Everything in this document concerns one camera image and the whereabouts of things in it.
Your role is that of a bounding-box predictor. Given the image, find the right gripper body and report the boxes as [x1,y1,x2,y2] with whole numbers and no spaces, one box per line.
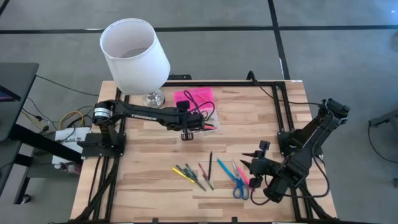
[250,140,282,180]

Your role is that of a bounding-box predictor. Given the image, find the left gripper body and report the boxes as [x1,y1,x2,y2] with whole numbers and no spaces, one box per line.
[172,113,206,142]

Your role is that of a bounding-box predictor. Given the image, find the pink highlighter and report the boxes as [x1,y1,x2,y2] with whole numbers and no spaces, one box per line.
[236,166,251,186]

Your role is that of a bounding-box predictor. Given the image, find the teal multicolour pen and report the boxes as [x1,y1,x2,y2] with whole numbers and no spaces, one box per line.
[216,157,237,183]

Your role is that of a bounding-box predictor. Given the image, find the blue handled scissors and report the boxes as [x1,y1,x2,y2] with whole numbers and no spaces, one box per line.
[231,159,251,201]

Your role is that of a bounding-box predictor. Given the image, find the clear box with pink lid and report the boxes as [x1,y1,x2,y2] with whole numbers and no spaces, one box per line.
[173,86,221,135]

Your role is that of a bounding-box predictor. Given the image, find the black pen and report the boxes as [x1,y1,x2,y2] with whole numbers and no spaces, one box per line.
[207,151,214,182]

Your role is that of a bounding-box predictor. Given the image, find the green crayon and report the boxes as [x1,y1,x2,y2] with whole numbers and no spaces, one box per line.
[175,164,191,179]
[182,167,198,183]
[203,175,215,191]
[185,163,199,181]

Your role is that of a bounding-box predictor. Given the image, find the red crayon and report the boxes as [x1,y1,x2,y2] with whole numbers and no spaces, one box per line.
[198,162,208,180]

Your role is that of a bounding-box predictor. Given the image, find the grey marker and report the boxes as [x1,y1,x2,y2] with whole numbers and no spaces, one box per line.
[175,164,207,192]

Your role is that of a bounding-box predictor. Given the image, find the yellow highlighter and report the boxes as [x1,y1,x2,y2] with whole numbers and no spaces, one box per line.
[170,166,196,184]

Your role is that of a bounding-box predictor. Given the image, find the white printed paper box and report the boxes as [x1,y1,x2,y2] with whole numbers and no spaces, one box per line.
[51,126,93,166]

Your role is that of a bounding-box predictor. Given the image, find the black power strip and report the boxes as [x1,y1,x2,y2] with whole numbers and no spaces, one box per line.
[169,73,193,81]

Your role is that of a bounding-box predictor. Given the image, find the white shade silver table lamp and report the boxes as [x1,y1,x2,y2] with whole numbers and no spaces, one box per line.
[99,17,171,109]

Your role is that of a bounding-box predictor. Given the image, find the grey chair base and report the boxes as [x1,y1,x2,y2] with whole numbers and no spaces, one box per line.
[368,108,398,129]

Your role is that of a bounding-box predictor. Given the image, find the black desk beam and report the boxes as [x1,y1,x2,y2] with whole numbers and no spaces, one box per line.
[8,123,83,164]

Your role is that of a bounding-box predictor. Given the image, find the dark grey desk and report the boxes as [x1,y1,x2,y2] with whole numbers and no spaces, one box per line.
[0,62,40,142]

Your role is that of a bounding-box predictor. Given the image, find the dark monitor on desk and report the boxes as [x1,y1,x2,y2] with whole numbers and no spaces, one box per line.
[0,84,22,103]

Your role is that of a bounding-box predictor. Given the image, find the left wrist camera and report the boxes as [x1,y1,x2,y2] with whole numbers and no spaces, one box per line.
[176,100,192,113]

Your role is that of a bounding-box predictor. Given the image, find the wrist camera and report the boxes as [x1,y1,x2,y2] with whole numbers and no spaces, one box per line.
[176,100,192,113]
[248,176,264,189]

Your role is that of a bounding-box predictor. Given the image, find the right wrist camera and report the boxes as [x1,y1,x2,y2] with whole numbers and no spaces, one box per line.
[248,176,264,189]

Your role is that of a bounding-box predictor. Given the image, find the black left wrist camera cable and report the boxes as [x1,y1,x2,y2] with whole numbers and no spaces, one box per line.
[182,90,216,123]

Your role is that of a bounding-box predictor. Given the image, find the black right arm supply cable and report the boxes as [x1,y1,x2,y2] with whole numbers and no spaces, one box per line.
[246,70,322,110]

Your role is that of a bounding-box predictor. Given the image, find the yellow cable coil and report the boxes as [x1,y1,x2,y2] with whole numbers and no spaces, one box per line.
[58,110,85,130]

